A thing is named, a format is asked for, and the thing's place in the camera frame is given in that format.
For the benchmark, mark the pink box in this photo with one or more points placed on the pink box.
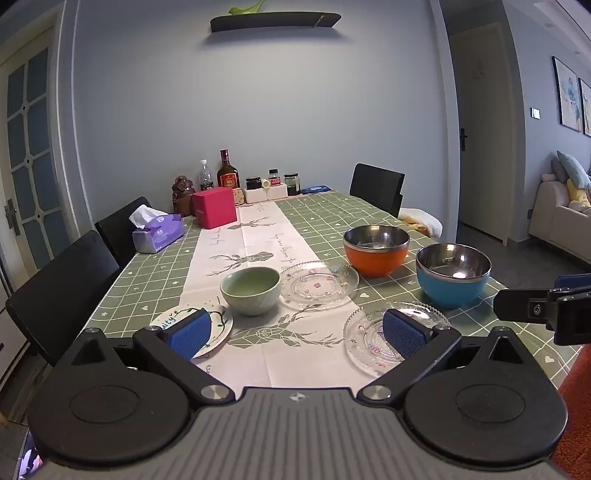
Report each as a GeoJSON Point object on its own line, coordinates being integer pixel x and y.
{"type": "Point", "coordinates": [214, 208]}

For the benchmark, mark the orange rug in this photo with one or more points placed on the orange rug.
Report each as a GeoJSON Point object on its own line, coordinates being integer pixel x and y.
{"type": "Point", "coordinates": [577, 415]}

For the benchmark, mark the brown figurine bottle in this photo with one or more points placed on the brown figurine bottle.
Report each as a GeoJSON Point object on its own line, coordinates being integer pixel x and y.
{"type": "Point", "coordinates": [181, 196]}

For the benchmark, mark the narrow framed painting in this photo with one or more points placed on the narrow framed painting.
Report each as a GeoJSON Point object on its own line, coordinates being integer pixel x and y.
{"type": "Point", "coordinates": [586, 108]}

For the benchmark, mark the black bench far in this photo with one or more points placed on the black bench far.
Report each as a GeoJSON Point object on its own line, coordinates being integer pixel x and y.
{"type": "Point", "coordinates": [117, 228]}

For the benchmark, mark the green bird ornament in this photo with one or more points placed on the green bird ornament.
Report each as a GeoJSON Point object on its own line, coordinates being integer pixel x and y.
{"type": "Point", "coordinates": [247, 8]}

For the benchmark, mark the floral glass plate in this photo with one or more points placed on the floral glass plate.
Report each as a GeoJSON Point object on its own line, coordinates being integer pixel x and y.
{"type": "Point", "coordinates": [364, 339]}
{"type": "Point", "coordinates": [318, 286]}

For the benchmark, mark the white deer table runner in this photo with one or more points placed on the white deer table runner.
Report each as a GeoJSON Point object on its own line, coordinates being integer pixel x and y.
{"type": "Point", "coordinates": [258, 235]}

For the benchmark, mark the green ceramic bowl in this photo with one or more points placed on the green ceramic bowl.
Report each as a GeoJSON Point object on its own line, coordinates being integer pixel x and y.
{"type": "Point", "coordinates": [251, 290]}

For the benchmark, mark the plain grey door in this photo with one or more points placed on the plain grey door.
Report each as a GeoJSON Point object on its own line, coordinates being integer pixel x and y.
{"type": "Point", "coordinates": [482, 138]}

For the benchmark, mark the white rectangular box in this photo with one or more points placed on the white rectangular box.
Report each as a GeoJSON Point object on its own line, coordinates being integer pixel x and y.
{"type": "Point", "coordinates": [265, 194]}

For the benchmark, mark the orange steel bowl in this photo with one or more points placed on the orange steel bowl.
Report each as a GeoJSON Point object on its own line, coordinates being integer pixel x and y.
{"type": "Point", "coordinates": [376, 263]}

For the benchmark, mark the wall light switch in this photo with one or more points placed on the wall light switch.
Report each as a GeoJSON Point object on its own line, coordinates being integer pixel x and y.
{"type": "Point", "coordinates": [536, 113]}

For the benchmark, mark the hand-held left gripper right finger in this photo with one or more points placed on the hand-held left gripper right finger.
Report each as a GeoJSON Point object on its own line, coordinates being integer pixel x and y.
{"type": "Point", "coordinates": [404, 334]}

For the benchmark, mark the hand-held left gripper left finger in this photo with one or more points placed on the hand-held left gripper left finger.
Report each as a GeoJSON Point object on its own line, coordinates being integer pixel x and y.
{"type": "Point", "coordinates": [189, 333]}

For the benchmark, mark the glass jar dark contents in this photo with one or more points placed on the glass jar dark contents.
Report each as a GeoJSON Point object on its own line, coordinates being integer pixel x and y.
{"type": "Point", "coordinates": [292, 184]}

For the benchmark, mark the black chair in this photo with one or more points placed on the black chair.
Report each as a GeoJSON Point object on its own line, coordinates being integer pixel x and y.
{"type": "Point", "coordinates": [376, 184]}
{"type": "Point", "coordinates": [60, 295]}

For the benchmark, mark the dark lidded jar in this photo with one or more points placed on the dark lidded jar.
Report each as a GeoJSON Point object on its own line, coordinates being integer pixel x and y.
{"type": "Point", "coordinates": [253, 183]}

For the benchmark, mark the large framed painting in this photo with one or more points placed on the large framed painting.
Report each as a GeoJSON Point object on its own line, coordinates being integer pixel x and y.
{"type": "Point", "coordinates": [567, 94]}

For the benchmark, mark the liquor bottle red label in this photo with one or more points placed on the liquor bottle red label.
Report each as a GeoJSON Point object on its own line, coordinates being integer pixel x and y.
{"type": "Point", "coordinates": [227, 173]}

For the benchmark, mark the dark wall shelf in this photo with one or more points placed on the dark wall shelf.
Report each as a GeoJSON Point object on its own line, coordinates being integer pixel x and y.
{"type": "Point", "coordinates": [274, 21]}

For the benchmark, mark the yellow plush toy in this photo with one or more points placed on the yellow plush toy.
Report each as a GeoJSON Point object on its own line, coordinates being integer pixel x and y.
{"type": "Point", "coordinates": [579, 194]}

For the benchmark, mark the beige sofa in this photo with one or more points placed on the beige sofa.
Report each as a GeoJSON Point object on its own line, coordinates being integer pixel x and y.
{"type": "Point", "coordinates": [556, 221]}

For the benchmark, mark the white printed plate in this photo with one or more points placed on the white printed plate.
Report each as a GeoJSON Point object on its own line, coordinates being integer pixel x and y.
{"type": "Point", "coordinates": [217, 325]}

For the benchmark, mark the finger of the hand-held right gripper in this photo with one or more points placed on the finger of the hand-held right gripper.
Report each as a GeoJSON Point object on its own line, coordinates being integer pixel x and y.
{"type": "Point", "coordinates": [575, 280]}
{"type": "Point", "coordinates": [517, 305]}

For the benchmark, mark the purple tissue pack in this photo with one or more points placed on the purple tissue pack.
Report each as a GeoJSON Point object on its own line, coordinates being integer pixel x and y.
{"type": "Point", "coordinates": [159, 233]}

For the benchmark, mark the flat blue packet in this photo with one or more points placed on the flat blue packet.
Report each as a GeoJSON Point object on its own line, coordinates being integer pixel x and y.
{"type": "Point", "coordinates": [316, 189]}

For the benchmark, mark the glass panelled door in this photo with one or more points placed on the glass panelled door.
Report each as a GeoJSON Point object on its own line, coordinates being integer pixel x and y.
{"type": "Point", "coordinates": [32, 152]}

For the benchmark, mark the light blue pillow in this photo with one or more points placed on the light blue pillow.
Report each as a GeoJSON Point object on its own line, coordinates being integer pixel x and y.
{"type": "Point", "coordinates": [575, 168]}

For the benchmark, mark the clear water bottle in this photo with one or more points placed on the clear water bottle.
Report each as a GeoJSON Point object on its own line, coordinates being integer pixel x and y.
{"type": "Point", "coordinates": [205, 177]}

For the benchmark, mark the small ink bottle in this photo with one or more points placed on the small ink bottle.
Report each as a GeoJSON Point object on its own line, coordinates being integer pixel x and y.
{"type": "Point", "coordinates": [274, 177]}

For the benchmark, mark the blue steel bowl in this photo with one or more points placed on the blue steel bowl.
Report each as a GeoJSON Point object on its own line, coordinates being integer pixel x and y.
{"type": "Point", "coordinates": [450, 290]}

